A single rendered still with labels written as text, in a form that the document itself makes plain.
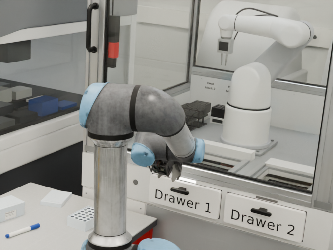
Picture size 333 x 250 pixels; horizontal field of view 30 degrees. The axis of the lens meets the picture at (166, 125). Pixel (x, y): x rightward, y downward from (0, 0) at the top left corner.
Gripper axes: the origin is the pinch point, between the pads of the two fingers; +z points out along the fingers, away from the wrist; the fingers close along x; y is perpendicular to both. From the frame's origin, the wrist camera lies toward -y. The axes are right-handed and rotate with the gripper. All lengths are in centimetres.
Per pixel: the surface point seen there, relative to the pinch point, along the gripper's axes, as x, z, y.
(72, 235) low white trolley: -27.7, 6.8, 31.0
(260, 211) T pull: 31.5, 10.1, 0.1
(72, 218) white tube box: -31.6, 7.1, 24.9
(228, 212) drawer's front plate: 18.7, 16.2, -0.1
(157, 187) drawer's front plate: -10.7, 14.2, -1.5
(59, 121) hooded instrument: -80, 26, -30
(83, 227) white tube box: -26.6, 8.4, 26.1
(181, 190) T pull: 0.8, 10.2, -0.4
